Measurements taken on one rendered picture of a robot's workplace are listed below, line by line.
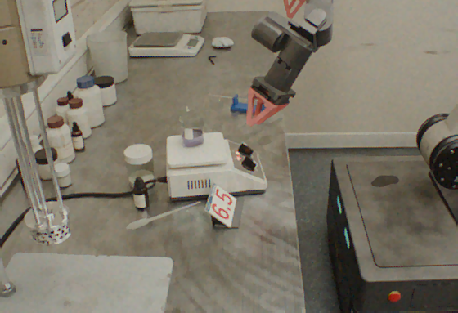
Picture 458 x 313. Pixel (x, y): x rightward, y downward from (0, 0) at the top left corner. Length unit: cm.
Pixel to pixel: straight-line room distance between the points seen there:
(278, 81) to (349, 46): 156
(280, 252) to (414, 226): 81
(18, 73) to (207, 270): 46
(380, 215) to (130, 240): 94
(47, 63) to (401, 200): 138
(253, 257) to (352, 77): 183
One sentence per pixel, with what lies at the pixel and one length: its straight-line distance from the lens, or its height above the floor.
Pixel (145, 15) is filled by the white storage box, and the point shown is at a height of 84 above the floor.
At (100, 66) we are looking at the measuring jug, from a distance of 164.
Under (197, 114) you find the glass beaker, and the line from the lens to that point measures 105.
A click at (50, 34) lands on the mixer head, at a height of 120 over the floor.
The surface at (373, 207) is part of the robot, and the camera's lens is 170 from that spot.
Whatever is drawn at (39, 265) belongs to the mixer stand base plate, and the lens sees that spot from 93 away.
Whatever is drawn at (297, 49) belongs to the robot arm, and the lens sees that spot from 100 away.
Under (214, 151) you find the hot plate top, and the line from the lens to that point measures 102.
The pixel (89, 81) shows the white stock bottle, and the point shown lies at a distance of 135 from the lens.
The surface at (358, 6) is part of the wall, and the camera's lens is 251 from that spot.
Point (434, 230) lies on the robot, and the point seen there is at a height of 37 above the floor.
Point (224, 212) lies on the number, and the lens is 97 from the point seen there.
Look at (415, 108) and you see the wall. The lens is 277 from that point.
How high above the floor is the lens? 135
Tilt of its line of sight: 29 degrees down
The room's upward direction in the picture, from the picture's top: 2 degrees counter-clockwise
